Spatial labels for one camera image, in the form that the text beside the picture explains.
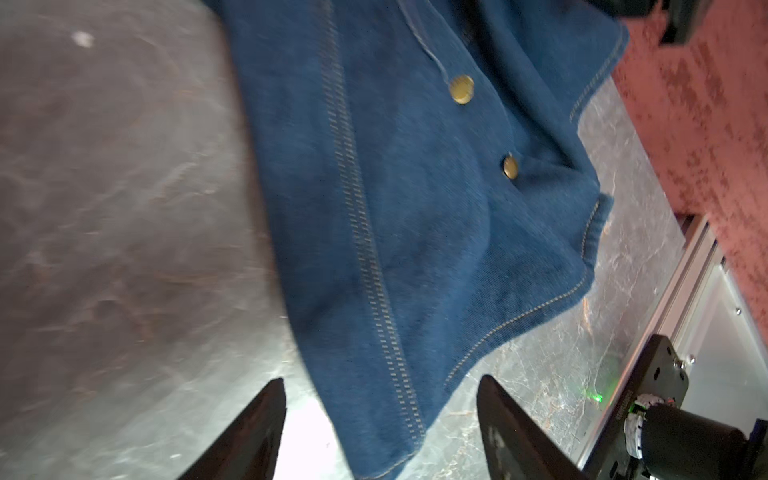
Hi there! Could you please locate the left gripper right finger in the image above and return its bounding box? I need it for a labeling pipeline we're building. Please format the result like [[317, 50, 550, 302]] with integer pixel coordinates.
[[476, 375, 586, 480]]

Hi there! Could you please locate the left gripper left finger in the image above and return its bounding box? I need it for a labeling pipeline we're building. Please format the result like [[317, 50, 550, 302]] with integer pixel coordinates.
[[180, 378, 287, 480]]

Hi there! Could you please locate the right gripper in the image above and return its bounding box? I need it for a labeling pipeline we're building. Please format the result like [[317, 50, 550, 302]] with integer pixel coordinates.
[[590, 0, 715, 46]]

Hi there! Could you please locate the blue denim skirt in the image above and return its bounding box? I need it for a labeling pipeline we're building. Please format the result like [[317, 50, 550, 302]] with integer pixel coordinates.
[[210, 1, 628, 479]]

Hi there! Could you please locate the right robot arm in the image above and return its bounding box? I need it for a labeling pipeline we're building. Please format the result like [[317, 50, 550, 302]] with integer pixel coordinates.
[[584, 333, 767, 479]]

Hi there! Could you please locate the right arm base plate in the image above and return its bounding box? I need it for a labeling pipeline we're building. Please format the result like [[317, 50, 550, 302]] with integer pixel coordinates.
[[580, 334, 689, 479]]

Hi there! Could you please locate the aluminium front rail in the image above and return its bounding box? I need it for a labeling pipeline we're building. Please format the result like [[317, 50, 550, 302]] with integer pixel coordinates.
[[575, 212, 768, 469]]

